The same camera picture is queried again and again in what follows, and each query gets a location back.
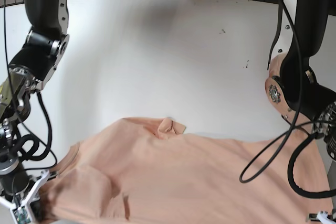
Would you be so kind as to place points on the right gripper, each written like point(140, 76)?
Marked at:
point(20, 189)

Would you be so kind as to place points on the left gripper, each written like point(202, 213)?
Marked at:
point(322, 217)

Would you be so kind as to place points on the peach T-shirt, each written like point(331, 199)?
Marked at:
point(141, 170)

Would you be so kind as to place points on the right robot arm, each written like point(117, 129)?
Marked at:
point(27, 74)

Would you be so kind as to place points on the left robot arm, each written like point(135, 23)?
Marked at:
point(292, 85)

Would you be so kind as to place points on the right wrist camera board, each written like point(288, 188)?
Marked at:
point(21, 215)

